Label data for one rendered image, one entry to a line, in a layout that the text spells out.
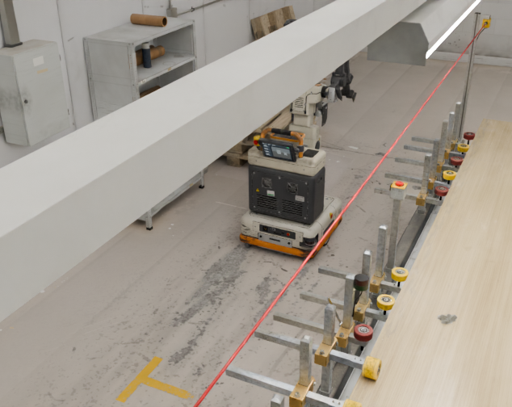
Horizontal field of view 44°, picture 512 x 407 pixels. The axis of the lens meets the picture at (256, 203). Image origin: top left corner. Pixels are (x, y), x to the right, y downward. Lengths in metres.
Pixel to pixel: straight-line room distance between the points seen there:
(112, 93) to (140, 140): 4.55
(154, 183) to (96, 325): 3.92
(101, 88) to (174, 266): 1.47
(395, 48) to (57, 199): 0.98
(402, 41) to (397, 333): 1.73
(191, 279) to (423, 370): 2.44
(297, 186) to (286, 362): 1.34
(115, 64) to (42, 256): 4.55
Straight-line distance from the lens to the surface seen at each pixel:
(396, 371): 2.62
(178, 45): 5.66
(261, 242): 4.91
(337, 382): 2.84
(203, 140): 0.54
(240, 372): 2.48
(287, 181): 4.66
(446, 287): 3.13
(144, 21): 5.33
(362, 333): 2.77
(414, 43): 1.29
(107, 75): 5.01
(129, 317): 4.40
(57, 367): 4.14
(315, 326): 2.86
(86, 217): 0.43
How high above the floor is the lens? 2.64
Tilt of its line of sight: 28 degrees down
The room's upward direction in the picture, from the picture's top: 1 degrees counter-clockwise
